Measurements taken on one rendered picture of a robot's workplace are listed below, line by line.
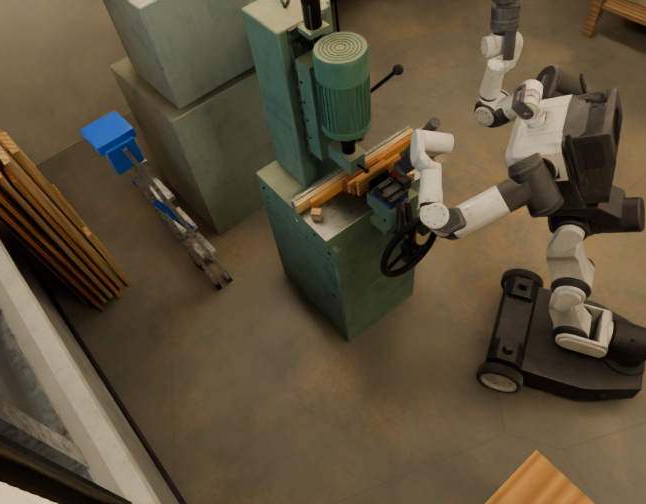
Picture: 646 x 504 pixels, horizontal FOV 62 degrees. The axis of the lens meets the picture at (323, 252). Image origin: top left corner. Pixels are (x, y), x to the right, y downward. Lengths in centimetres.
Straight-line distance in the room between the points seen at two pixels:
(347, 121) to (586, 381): 154
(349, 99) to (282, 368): 147
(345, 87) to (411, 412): 153
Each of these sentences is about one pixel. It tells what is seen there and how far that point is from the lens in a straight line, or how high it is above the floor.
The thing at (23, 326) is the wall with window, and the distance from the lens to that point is 224.
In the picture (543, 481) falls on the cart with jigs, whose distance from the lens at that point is 206.
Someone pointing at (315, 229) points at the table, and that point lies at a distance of 201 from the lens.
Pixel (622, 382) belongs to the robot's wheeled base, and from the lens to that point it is 268.
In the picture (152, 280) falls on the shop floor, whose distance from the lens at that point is 322.
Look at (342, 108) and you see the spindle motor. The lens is 179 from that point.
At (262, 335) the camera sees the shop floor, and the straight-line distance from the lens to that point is 284.
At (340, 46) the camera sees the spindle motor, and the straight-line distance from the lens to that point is 176.
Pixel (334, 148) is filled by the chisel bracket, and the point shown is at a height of 107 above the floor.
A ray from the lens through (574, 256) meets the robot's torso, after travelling 208.
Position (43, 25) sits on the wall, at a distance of 391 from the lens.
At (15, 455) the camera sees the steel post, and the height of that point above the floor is 173.
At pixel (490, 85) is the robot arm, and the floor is 124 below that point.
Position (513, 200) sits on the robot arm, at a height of 130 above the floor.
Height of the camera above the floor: 248
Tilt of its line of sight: 54 degrees down
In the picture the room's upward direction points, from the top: 10 degrees counter-clockwise
